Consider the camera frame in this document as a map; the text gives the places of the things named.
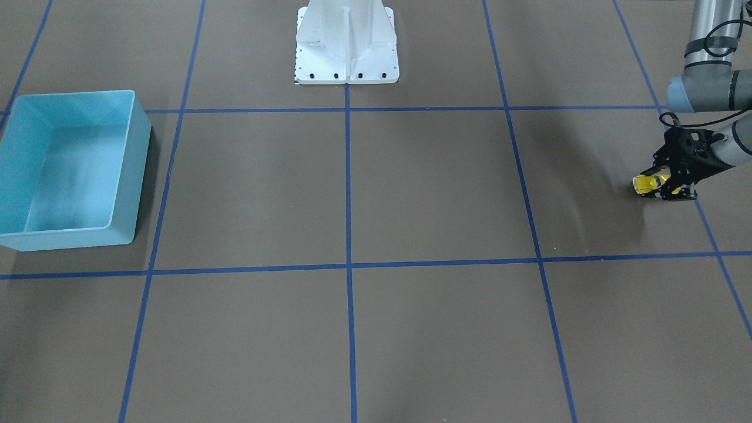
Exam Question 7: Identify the yellow beetle toy car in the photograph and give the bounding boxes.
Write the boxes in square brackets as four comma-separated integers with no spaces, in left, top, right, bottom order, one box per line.
[632,172,670,198]

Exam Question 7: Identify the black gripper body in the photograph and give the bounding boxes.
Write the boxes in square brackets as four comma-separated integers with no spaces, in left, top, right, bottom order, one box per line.
[653,127,730,191]

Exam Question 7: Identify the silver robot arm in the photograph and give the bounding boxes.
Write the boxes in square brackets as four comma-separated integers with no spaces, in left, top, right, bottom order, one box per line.
[632,1,751,201]

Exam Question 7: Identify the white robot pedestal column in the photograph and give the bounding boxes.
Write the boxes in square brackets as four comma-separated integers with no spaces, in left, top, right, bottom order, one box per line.
[294,1,400,85]

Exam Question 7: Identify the light blue plastic bin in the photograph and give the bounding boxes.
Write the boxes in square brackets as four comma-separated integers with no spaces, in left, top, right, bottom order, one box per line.
[1,89,152,252]

